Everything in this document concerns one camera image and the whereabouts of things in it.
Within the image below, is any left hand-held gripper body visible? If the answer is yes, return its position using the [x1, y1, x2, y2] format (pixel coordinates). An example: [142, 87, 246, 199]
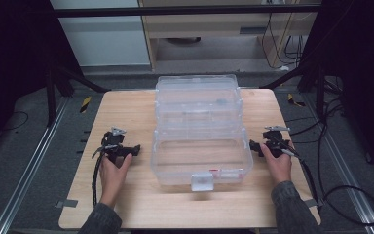
[92, 126, 128, 164]

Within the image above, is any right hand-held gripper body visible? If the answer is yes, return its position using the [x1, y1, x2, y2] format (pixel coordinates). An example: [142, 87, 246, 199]
[262, 125, 302, 159]

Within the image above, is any person's right hand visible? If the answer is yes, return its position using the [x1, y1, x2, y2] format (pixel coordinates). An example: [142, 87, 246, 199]
[259, 141, 294, 187]

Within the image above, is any person's left hand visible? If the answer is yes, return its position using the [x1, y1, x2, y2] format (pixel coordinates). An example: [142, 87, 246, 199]
[98, 152, 133, 209]

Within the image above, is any yellow black striped tape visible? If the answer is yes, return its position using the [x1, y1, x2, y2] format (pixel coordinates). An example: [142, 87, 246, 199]
[79, 95, 93, 114]

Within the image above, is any clear plastic storage box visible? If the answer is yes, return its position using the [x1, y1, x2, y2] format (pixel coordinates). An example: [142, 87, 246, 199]
[150, 74, 254, 193]

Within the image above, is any black metal stand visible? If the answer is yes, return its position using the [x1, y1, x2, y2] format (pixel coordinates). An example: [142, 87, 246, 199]
[259, 63, 327, 122]
[44, 61, 112, 129]

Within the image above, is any white cabinet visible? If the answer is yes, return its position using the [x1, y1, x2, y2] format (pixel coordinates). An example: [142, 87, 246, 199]
[50, 0, 152, 68]

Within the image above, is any dark curtain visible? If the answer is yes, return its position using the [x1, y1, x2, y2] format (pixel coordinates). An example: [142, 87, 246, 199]
[301, 0, 374, 181]
[0, 0, 85, 160]

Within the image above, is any light wooden desk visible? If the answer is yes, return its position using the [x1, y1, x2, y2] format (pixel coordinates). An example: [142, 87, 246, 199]
[137, 0, 323, 71]

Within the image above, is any black horizontal bar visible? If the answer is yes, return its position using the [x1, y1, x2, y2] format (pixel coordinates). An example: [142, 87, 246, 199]
[52, 3, 323, 19]

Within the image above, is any yellow handled tool right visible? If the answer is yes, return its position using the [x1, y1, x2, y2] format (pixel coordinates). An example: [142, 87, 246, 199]
[286, 93, 307, 108]

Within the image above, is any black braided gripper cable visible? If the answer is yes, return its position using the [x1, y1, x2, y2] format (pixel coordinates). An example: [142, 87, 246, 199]
[91, 152, 107, 208]

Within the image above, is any black smooth gripper cable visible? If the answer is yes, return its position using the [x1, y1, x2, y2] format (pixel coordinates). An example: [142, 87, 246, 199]
[281, 147, 323, 214]

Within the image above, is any aluminium floor rail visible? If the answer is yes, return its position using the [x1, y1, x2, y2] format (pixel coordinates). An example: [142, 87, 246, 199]
[0, 97, 70, 234]
[303, 93, 374, 234]

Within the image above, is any black hanging cables bundle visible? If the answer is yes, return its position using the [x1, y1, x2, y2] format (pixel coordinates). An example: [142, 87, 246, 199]
[260, 11, 308, 71]

